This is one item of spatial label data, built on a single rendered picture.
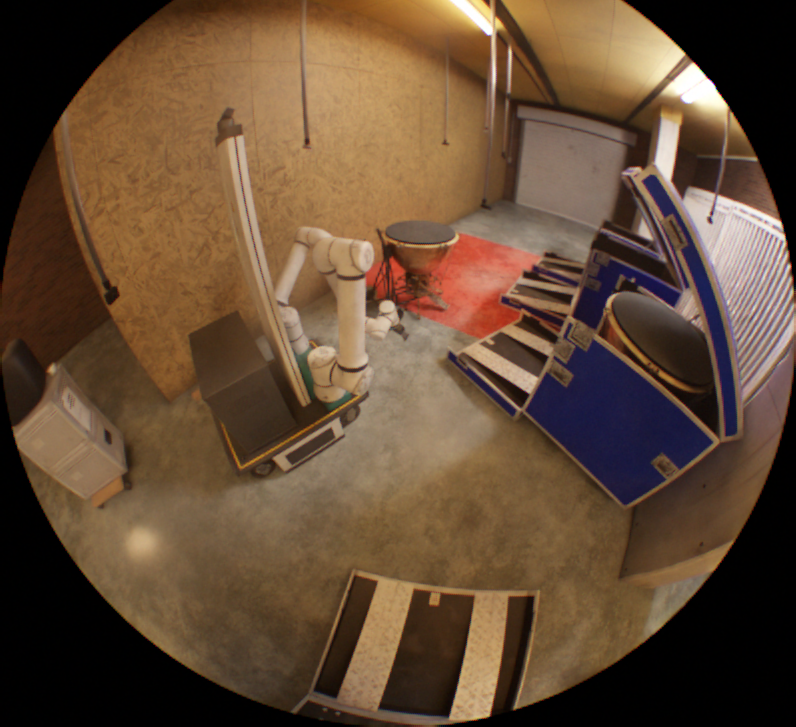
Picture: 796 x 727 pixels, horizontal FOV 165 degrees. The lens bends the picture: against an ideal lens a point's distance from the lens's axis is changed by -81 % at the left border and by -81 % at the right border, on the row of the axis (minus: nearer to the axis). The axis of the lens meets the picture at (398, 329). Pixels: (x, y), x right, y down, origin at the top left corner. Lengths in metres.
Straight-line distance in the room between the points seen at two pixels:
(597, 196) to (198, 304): 8.71
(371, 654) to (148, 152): 3.08
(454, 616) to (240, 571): 1.18
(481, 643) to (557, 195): 8.77
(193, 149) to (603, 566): 3.80
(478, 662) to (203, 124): 3.55
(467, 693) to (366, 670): 0.49
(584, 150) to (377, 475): 8.40
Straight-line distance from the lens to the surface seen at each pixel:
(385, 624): 1.61
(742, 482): 1.64
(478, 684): 1.72
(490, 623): 1.70
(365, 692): 1.66
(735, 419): 1.47
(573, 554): 1.95
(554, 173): 8.59
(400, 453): 1.82
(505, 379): 2.17
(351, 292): 1.08
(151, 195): 2.22
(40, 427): 2.33
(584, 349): 1.46
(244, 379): 1.25
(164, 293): 2.33
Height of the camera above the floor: 1.65
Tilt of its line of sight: 39 degrees down
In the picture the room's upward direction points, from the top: straight up
